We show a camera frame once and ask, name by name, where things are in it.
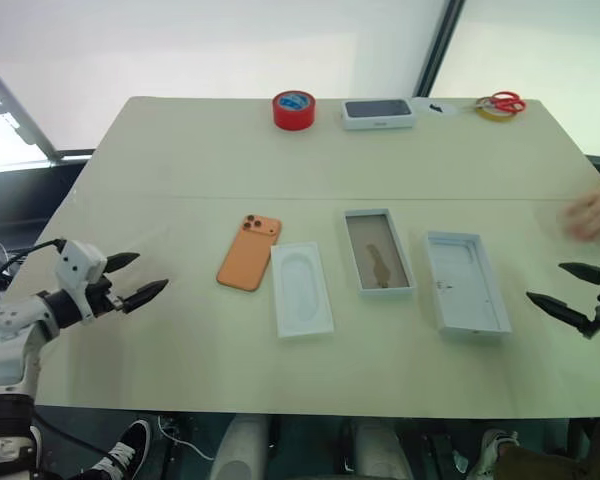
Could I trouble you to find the thin white cable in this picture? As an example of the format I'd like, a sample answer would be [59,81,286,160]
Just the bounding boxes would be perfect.
[157,417,216,464]

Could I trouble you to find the person's right hand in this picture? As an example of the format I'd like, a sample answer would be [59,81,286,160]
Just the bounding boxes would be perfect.
[556,185,600,245]

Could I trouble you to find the white box black phone print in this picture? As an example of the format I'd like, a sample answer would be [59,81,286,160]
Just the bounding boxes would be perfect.
[340,98,418,132]

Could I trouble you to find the red handled scissors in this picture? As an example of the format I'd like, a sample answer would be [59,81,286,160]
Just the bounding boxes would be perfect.
[477,91,527,115]

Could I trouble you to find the white moulded insert tray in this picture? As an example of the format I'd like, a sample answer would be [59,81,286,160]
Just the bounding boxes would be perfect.
[270,241,336,340]

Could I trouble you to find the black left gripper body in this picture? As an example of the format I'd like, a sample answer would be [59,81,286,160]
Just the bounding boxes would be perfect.
[82,272,131,320]

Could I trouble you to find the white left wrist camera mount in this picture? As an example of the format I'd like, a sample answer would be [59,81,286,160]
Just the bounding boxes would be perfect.
[53,239,106,321]

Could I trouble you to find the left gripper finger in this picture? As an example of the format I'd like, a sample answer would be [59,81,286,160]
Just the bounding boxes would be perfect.
[117,278,171,316]
[102,251,142,275]

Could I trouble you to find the black sneaker white laces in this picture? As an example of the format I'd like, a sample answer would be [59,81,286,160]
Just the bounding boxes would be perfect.
[82,419,152,480]

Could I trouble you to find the brown trouser leg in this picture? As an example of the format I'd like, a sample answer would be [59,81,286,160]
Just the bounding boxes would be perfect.
[494,417,600,480]

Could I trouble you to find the white box lid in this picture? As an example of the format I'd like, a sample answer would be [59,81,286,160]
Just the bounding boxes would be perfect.
[422,230,513,342]

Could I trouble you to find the orange smartphone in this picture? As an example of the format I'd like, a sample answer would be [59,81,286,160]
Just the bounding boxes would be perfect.
[216,213,284,294]

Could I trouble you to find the grey slanted metal beam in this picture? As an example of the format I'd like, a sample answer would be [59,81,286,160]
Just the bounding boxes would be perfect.
[0,49,94,166]

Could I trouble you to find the dark window frame post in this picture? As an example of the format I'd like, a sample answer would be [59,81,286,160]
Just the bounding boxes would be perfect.
[413,0,467,99]

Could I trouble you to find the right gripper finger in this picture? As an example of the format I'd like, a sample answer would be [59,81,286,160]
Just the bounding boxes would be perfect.
[525,291,599,341]
[558,261,600,287]

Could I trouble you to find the white rounded leg cover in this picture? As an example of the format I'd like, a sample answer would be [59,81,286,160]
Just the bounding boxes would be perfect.
[353,418,414,480]
[208,414,271,480]

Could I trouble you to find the white box bottom with brown insert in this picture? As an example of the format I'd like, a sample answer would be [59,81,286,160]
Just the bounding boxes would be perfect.
[342,208,417,302]

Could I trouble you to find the red tape roll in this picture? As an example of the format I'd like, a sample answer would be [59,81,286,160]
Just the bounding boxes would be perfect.
[272,90,318,132]

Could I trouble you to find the yellow tape roll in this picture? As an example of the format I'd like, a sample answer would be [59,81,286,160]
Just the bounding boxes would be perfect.
[475,97,512,123]

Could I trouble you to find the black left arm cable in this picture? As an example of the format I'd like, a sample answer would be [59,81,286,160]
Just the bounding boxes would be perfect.
[0,238,67,306]

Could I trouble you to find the white card with black mark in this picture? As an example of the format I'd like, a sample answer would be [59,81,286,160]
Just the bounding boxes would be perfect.
[412,97,459,117]

